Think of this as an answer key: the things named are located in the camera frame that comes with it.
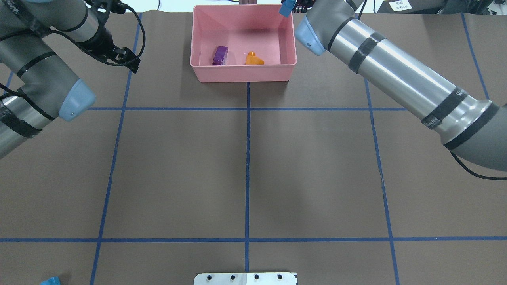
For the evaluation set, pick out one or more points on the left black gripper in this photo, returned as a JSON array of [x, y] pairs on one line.
[[103, 41]]

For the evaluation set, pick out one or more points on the purple toy block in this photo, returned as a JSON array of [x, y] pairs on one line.
[[220, 56]]

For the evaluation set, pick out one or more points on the orange toy block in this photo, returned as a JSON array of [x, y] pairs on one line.
[[253, 59]]

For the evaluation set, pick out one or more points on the small blue toy block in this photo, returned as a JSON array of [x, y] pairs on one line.
[[287, 7]]

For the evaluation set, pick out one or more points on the long blue toy block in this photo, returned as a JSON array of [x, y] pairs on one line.
[[55, 280]]

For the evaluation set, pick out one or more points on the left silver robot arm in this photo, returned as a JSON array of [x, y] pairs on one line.
[[51, 89]]

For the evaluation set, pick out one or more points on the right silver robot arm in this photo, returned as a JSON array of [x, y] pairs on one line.
[[472, 129]]

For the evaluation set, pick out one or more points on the pink plastic box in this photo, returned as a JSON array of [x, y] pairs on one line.
[[242, 28]]

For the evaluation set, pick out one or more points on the blue tape line crosswise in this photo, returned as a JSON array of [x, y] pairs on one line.
[[251, 109]]

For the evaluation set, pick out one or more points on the blue tape line lengthwise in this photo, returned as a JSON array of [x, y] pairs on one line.
[[247, 203]]

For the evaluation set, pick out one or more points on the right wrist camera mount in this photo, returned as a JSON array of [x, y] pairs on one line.
[[301, 6]]

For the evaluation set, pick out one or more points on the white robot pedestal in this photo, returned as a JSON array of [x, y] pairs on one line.
[[247, 278]]

